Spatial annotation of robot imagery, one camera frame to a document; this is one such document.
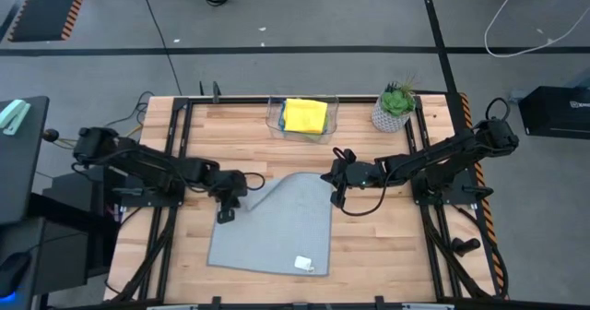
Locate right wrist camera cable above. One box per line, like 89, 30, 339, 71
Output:
331, 146, 388, 218

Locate yellow microfiber towel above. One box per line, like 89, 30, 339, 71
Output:
282, 98, 329, 136

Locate grey microfiber towel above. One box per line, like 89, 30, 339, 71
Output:
206, 171, 334, 278

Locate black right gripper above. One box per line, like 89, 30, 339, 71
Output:
321, 149, 382, 209

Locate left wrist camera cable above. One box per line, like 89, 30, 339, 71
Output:
242, 171, 267, 193

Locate mint green stapler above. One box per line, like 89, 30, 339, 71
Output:
0, 99, 31, 137

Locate black equipment case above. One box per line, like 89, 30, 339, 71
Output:
518, 86, 590, 140

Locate black mat with orange stripes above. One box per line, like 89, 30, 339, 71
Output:
6, 0, 91, 42

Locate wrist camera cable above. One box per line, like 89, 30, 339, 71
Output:
242, 171, 267, 193
331, 146, 388, 218

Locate black aluminium table frame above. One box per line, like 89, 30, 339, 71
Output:
112, 95, 508, 310

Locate orange black hazard tape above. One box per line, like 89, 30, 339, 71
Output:
459, 92, 506, 297

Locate black cylinder handle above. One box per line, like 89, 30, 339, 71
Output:
451, 232, 483, 255

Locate clear plastic bin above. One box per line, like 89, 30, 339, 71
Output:
265, 88, 340, 145

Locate black cable bundle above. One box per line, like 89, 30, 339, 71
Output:
103, 90, 156, 138

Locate white floor cable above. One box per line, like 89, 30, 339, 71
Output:
483, 0, 590, 58

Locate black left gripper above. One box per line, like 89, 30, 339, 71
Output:
209, 169, 250, 224

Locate thin black floor cable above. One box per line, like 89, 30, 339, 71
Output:
136, 0, 183, 97

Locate black control box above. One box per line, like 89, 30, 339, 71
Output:
41, 165, 124, 295

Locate black side desk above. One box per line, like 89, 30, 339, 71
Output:
0, 96, 51, 226

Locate black mouse with blue light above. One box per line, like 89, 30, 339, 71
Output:
0, 252, 32, 302

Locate succulent in white patterned pot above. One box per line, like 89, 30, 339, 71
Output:
371, 72, 419, 134

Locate black clamp posts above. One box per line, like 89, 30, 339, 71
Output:
197, 79, 223, 104

